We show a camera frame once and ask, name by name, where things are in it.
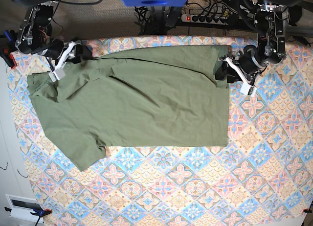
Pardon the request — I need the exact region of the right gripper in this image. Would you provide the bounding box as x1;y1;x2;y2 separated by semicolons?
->
47;39;93;71

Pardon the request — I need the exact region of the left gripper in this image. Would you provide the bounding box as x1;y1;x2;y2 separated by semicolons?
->
215;45;268;86

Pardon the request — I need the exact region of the olive green t-shirt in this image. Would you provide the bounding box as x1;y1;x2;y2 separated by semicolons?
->
27;45;229;171

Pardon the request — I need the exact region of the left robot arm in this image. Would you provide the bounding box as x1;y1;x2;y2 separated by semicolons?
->
215;0;313;86

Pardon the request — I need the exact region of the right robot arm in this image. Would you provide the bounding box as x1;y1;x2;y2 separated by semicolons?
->
5;0;93;72

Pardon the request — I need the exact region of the white power strip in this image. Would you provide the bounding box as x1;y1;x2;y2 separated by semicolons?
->
180;14;227;25

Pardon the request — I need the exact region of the red black clamp upper left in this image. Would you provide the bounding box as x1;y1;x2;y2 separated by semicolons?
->
0;48;17;69

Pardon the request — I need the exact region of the patterned tablecloth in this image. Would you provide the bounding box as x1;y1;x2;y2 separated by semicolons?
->
6;44;313;226

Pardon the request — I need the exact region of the red clamp lower right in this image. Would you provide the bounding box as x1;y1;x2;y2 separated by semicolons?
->
303;208;313;214

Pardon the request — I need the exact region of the blue clamp lower left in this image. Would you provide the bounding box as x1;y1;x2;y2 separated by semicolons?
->
4;207;52;221

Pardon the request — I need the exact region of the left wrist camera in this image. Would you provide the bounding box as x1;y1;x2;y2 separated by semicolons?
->
240;82;257;97

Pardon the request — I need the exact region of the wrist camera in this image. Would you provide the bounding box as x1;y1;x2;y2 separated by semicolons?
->
48;68;66;82
240;82;257;97

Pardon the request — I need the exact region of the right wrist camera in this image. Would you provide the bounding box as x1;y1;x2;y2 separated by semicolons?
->
48;68;66;82

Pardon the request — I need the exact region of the white wall outlet box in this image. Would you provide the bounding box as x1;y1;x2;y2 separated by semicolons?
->
4;194;42;223

